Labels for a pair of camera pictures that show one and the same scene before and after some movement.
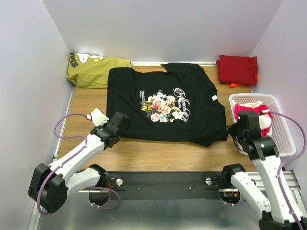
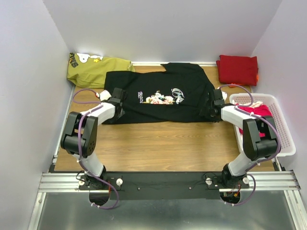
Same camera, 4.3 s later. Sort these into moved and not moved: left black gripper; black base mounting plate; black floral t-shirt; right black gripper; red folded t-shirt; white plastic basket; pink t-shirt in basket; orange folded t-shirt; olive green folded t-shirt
Moved: right black gripper; black floral t-shirt; left black gripper
Not moved: orange folded t-shirt; white plastic basket; black base mounting plate; red folded t-shirt; olive green folded t-shirt; pink t-shirt in basket
